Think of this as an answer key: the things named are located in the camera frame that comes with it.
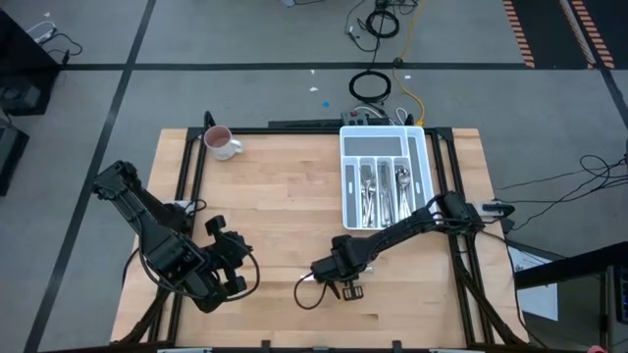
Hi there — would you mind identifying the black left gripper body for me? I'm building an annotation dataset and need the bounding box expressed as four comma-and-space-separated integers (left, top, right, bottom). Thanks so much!
185, 233, 252, 315

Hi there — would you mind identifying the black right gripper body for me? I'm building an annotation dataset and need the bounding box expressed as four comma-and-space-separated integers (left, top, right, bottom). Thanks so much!
310, 233, 383, 285

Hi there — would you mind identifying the silver spoon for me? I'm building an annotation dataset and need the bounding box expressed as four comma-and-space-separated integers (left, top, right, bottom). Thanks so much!
394, 167, 403, 222
398, 167, 412, 217
396, 167, 410, 218
395, 167, 408, 220
399, 167, 413, 216
394, 167, 406, 221

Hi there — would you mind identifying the white cutlery tray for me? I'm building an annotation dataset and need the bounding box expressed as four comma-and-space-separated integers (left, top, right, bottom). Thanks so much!
339, 125, 437, 232

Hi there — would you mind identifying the white mug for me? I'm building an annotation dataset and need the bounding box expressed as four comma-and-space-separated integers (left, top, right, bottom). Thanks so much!
203, 125, 245, 162

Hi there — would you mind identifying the long black bar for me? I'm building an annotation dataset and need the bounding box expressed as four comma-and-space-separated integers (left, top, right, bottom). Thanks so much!
268, 119, 344, 130

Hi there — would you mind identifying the grey power strip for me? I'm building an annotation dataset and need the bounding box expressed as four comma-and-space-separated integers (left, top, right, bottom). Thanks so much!
340, 110, 373, 127

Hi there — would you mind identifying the white paper sheet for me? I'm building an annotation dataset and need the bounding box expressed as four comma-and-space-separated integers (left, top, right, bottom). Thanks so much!
506, 243, 560, 323

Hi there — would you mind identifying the black box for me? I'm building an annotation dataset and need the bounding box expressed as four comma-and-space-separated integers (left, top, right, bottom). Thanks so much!
0, 122, 30, 197

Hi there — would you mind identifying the black desk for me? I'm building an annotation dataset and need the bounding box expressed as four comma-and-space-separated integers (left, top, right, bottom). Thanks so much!
513, 240, 628, 353

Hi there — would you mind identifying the grey device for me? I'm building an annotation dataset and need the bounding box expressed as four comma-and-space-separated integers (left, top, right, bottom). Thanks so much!
0, 82, 42, 111

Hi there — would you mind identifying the black cabinet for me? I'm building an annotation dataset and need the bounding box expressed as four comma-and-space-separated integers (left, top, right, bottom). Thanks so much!
0, 9, 62, 117

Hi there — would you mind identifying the dark monitor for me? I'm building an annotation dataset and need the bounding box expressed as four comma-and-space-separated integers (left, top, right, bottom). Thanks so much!
615, 264, 628, 325

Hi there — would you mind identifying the black orange-striped floor mat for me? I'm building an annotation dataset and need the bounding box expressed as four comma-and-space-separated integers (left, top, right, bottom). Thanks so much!
501, 0, 617, 71

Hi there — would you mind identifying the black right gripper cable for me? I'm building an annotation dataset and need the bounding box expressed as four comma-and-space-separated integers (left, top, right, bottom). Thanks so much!
292, 272, 331, 312

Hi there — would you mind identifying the black aluminium table frame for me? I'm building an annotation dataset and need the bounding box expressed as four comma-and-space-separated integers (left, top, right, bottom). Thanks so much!
113, 110, 530, 353

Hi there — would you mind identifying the large black cable coil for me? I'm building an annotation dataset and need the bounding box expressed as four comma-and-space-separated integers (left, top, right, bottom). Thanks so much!
348, 70, 393, 105

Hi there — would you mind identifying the black floor cable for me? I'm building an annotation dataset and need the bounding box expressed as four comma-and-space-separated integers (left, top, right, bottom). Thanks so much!
37, 30, 84, 65

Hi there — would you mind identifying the small black cable coil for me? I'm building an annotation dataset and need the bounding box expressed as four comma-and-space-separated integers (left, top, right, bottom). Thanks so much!
365, 8, 401, 39

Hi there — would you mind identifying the yellow floor cable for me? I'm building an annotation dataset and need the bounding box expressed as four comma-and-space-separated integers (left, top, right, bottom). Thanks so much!
391, 0, 429, 127

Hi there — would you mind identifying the white floor cable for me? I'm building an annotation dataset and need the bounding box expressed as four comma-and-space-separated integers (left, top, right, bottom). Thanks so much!
25, 19, 58, 44

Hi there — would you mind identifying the black cable bundle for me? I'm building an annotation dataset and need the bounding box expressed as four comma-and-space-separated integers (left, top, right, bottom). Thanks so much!
495, 152, 628, 234

